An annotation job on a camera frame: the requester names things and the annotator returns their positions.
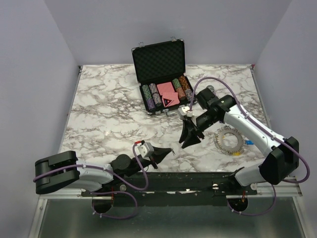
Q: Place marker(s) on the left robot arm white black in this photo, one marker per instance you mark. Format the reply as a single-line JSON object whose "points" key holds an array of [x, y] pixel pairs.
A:
{"points": [[66, 170]]}

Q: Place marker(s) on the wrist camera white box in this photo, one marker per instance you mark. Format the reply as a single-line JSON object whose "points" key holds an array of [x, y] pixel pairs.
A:
{"points": [[184, 112], [145, 149]]}

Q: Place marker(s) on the black poker chip case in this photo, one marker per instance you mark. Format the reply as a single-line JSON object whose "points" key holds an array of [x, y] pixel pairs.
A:
{"points": [[158, 64]]}

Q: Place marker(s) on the blue key tag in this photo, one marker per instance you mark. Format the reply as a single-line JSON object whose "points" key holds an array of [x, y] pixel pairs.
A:
{"points": [[248, 142]]}

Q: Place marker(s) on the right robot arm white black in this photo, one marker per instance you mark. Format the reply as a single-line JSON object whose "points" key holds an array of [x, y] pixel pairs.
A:
{"points": [[281, 154]]}

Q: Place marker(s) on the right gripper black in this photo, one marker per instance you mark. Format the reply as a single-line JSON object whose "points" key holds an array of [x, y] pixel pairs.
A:
{"points": [[189, 134]]}

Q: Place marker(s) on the pink playing card deck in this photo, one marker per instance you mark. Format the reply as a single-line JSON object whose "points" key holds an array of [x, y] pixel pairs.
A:
{"points": [[168, 94]]}

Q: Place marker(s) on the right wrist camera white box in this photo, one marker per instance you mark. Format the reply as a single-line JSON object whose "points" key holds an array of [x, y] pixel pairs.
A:
{"points": [[184, 112]]}

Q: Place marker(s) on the silver disc keyring holder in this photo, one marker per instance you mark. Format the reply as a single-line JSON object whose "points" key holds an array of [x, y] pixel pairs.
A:
{"points": [[229, 140]]}

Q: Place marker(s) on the purple glitter toy microphone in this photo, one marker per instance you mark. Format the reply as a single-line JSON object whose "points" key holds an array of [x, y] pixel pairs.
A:
{"points": [[211, 88]]}

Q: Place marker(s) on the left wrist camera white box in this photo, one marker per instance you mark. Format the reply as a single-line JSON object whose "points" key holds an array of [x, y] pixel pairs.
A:
{"points": [[145, 149]]}

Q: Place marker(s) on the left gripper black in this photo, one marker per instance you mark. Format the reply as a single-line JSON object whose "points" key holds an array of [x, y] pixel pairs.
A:
{"points": [[159, 153]]}

